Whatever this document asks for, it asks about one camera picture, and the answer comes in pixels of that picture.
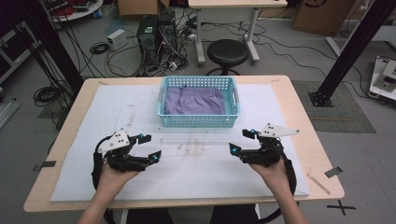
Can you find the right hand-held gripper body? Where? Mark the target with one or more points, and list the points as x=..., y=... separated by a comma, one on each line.
x=269, y=149

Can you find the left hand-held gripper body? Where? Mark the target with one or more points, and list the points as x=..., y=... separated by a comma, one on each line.
x=116, y=146

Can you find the light blue plastic basket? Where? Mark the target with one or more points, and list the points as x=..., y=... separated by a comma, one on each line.
x=199, y=121

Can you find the purple shorts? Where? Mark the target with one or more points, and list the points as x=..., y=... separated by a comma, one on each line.
x=196, y=101

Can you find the person's right hand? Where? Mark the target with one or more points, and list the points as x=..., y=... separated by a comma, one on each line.
x=272, y=177

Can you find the person's left hand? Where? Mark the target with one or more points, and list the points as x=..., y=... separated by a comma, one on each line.
x=113, y=182

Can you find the white foam mat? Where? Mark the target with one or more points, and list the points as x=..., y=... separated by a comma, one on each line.
x=193, y=174

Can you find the person's dark trouser legs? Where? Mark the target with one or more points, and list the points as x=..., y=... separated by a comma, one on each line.
x=149, y=217

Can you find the thin wooden stick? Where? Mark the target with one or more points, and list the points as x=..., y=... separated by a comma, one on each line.
x=320, y=186

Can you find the black tape strip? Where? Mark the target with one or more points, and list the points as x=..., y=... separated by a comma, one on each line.
x=333, y=172
x=46, y=164

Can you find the white power adapter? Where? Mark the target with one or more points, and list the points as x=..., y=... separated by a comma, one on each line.
x=172, y=65

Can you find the black round stool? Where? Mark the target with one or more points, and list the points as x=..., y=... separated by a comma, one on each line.
x=228, y=51

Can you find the dark grey floor mat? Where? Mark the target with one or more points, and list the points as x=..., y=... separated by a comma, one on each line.
x=348, y=115

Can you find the black computer tower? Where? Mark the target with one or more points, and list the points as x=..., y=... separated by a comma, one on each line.
x=167, y=34
x=147, y=40

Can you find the white box device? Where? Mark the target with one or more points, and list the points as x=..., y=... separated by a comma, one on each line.
x=116, y=39

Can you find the white desk with wooden top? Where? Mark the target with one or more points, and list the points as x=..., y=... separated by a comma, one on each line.
x=236, y=3

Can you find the small cardboard box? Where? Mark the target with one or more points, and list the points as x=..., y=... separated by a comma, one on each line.
x=137, y=6

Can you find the white machine base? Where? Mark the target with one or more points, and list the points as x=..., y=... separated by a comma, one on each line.
x=384, y=77

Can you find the white round table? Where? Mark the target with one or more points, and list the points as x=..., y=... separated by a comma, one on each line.
x=84, y=12

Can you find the large cardboard box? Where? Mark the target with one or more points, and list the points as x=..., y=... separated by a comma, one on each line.
x=320, y=15

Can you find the grey metal rack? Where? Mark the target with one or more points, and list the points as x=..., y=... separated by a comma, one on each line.
x=12, y=53

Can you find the black metal stand post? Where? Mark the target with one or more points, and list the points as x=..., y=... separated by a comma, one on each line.
x=53, y=40
x=355, y=43

